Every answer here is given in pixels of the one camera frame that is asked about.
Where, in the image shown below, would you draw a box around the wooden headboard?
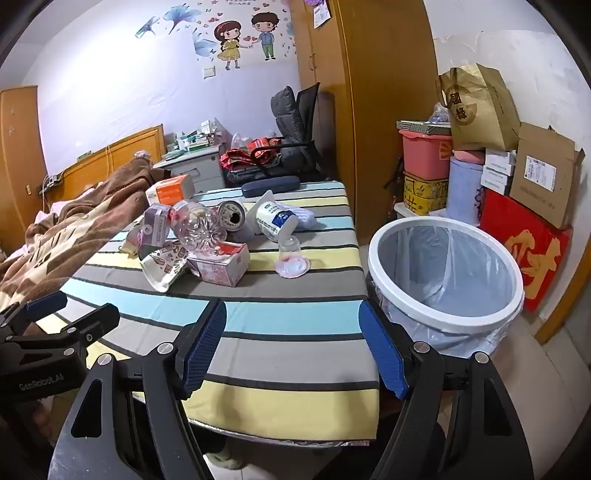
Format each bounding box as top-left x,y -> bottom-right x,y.
46,124 -> 164,204

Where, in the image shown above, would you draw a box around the striped tablecloth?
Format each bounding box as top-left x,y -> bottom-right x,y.
58,181 -> 382,446

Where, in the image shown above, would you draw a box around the pale pink plastic wrapper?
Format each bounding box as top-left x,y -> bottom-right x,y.
119,226 -> 148,254

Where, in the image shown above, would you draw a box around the clear plastic bag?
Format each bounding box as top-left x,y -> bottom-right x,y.
429,102 -> 455,124

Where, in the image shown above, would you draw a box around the pink cloth cover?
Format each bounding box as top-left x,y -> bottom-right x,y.
453,148 -> 485,166

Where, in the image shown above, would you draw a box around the open cardboard box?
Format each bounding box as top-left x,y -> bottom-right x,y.
509,122 -> 586,230

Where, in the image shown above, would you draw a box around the pink plastic bin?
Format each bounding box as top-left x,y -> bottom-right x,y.
399,129 -> 455,180

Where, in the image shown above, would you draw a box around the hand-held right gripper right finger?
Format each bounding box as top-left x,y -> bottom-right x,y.
358,299 -> 536,480

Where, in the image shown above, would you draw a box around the small purple box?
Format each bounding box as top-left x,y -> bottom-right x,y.
144,204 -> 174,245

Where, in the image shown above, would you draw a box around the stack of white cartons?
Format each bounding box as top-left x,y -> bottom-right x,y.
480,148 -> 517,197

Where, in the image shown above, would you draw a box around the wooden door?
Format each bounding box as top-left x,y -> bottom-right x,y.
0,85 -> 47,232

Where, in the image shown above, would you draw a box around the clear storage box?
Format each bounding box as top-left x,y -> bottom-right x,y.
393,202 -> 446,222

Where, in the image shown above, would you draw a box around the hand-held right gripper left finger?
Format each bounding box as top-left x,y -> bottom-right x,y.
48,299 -> 228,480

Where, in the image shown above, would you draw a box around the printed paper cup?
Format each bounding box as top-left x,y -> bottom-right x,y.
139,240 -> 190,292

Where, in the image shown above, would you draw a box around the pile of small boxes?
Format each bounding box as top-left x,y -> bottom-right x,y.
165,119 -> 227,155

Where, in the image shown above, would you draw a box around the translucent bin liner bag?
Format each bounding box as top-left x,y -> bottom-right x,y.
372,222 -> 525,360

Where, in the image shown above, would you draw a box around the clear plastic bottle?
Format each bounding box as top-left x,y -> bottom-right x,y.
170,199 -> 229,254

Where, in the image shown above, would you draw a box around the red printed bags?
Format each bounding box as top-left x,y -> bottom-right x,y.
219,136 -> 282,169

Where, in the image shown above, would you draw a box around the pink printed box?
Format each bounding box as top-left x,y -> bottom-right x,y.
186,241 -> 251,288

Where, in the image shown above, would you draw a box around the metal drink can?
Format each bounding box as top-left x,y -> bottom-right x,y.
217,200 -> 247,233

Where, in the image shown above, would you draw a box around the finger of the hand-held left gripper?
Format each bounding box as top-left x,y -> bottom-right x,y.
9,303 -> 121,357
0,291 -> 68,340

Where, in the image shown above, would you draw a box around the brown blanket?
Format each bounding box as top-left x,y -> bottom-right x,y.
0,159 -> 167,324

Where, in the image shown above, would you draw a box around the black folded tripod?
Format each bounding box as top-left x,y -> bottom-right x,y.
384,157 -> 406,204

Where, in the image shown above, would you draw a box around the cartoon wall sticker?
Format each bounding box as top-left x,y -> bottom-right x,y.
134,0 -> 296,72

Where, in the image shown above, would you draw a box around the grey bedside cabinet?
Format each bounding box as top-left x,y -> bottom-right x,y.
152,145 -> 227,195

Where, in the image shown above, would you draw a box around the pale slipper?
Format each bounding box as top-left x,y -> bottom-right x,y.
203,445 -> 247,470

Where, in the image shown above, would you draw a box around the brown paper bag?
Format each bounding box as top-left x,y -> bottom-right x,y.
436,64 -> 522,152

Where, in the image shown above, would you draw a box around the wooden wardrobe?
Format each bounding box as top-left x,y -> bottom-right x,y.
290,0 -> 446,241

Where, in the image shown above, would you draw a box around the pale blue cylinder container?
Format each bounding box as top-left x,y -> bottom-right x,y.
445,157 -> 485,226

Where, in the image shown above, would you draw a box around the white round trash bin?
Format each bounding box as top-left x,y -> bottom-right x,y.
368,217 -> 526,361

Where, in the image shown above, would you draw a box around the striped flat box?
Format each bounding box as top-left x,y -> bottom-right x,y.
397,119 -> 453,137

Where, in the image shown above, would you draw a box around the hanging paper tags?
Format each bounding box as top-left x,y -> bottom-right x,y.
308,0 -> 333,29

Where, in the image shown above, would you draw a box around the clear cup with pink lid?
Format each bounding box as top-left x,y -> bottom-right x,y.
276,234 -> 309,279

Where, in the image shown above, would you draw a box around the red gift box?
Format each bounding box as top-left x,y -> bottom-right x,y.
478,188 -> 574,313

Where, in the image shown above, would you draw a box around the yellow patterned box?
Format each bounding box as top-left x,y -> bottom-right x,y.
403,172 -> 450,216

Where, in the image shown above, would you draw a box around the dark blue glasses case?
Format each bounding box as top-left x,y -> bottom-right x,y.
241,175 -> 300,197

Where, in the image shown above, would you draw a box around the white blue yogurt bottle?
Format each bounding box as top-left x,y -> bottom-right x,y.
247,189 -> 299,243

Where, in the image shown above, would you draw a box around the orange white box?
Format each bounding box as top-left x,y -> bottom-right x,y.
146,174 -> 195,207

